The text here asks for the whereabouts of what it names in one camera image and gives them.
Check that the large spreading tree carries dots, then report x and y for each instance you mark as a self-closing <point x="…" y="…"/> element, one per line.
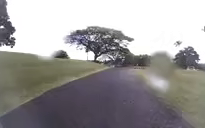
<point x="100" y="40"/>

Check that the row of dark bushes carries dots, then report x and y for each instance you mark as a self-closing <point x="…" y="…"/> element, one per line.
<point x="136" y="60"/>

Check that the small round bush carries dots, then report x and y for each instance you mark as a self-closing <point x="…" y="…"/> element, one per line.
<point x="60" y="54"/>

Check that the dark asphalt path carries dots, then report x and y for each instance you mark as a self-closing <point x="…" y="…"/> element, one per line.
<point x="100" y="100"/>

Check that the short palm tree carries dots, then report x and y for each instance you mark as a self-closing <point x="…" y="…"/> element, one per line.
<point x="177" y="43"/>

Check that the round dark tree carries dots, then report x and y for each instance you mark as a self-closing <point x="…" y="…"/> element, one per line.
<point x="187" y="57"/>

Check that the sloping grass bank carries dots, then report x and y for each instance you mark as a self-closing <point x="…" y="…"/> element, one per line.
<point x="30" y="73"/>

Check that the flat grass field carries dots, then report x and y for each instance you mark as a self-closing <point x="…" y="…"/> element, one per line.
<point x="193" y="90"/>

